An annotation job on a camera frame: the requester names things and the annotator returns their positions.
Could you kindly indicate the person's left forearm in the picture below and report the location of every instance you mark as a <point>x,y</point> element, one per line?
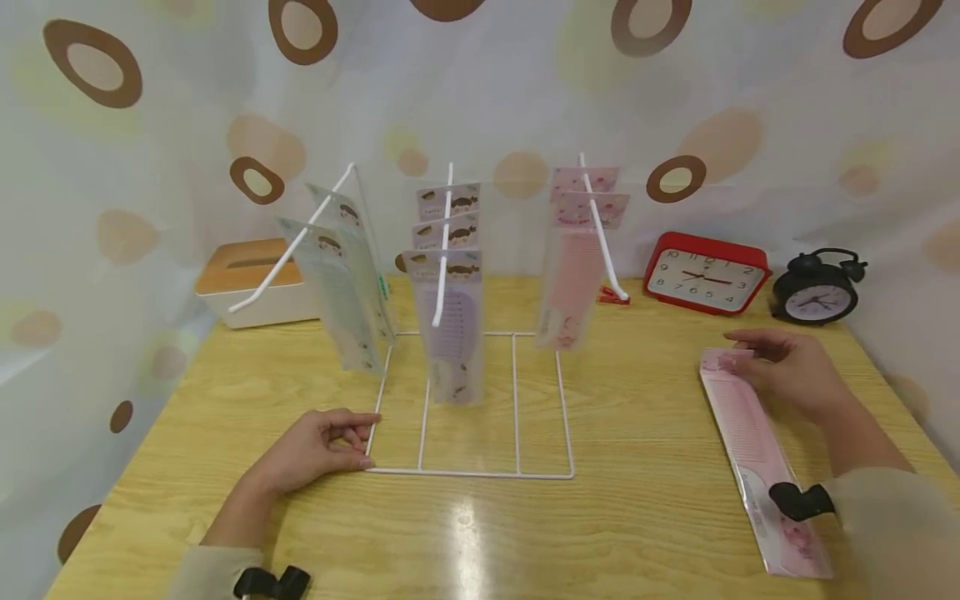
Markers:
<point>232,533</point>

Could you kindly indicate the purple comb packet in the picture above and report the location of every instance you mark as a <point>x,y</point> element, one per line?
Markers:
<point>465,200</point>
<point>459,333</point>
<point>465,232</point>

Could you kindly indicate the black wrist band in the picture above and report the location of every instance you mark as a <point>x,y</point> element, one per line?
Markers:
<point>274,583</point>
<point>806,502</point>

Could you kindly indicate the pink comb packet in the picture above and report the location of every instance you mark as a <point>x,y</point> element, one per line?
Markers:
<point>570,283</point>
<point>757,454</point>
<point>570,179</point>

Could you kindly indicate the person's right forearm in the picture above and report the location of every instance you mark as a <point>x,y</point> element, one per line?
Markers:
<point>892,500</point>

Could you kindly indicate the small red clip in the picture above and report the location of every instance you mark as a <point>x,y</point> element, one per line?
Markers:
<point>611,296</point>

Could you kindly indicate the black round alarm clock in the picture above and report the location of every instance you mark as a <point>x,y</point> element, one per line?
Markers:
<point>816,296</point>

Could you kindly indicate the person's left fingers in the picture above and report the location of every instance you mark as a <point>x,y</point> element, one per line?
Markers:
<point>352,446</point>

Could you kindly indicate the green comb packet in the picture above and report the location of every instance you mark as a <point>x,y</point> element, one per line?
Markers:
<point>341,207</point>
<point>337,292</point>

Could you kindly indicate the person's right thumb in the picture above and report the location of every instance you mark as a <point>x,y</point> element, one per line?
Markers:
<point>756,375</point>

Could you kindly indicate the white tissue box wooden lid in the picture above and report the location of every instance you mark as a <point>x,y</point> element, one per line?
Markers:
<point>217,287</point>

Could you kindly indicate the red rectangular clock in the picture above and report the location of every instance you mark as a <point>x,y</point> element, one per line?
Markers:
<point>705,275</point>

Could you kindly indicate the person's right hand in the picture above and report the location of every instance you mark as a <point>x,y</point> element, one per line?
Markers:
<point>806,375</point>

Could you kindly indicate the person's left hand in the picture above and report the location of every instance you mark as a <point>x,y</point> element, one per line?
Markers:
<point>307,454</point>

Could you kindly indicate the person's right fingers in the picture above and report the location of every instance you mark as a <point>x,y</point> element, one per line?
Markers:
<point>754,336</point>

